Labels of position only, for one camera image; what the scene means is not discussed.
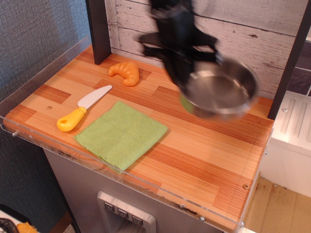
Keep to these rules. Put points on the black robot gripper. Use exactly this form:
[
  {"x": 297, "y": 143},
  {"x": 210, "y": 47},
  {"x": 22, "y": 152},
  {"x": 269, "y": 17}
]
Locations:
[{"x": 177, "y": 33}]

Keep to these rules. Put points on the silver steel pot with handle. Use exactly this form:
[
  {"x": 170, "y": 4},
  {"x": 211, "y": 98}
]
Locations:
[{"x": 225, "y": 91}]

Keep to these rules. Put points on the green cloth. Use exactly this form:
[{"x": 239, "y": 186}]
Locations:
[{"x": 121, "y": 136}]

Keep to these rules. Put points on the orange toy croissant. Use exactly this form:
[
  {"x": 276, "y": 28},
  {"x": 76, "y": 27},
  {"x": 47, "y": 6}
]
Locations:
[{"x": 128, "y": 70}]

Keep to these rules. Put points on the white toy cabinet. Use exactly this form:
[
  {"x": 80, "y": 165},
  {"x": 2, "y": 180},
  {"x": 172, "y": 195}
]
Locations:
[{"x": 287, "y": 157}]

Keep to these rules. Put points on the silver toy fridge dispenser panel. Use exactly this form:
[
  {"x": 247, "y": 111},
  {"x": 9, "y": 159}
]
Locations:
[{"x": 121, "y": 217}]

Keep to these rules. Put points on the orange object at corner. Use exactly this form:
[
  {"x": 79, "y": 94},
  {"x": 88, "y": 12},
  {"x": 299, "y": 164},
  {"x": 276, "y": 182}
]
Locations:
[{"x": 26, "y": 228}]

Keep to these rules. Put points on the dark left shelf post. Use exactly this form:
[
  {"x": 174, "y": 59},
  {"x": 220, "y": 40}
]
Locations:
[{"x": 99, "y": 32}]

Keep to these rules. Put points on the dark shelf post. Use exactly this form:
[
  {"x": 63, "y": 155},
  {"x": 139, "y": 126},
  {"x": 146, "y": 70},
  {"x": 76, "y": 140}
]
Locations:
[
  {"x": 99, "y": 32},
  {"x": 291, "y": 62}
]

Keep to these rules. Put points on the dark right shelf post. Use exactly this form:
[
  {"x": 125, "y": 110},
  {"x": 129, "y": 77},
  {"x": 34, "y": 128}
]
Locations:
[{"x": 291, "y": 62}]

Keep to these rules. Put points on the yellow handled toy knife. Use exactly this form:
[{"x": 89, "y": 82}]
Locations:
[{"x": 71, "y": 120}]

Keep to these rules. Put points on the clear acrylic guard rail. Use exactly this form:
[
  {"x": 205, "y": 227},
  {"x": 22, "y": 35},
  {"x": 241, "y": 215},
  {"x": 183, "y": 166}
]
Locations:
[{"x": 198, "y": 178}]

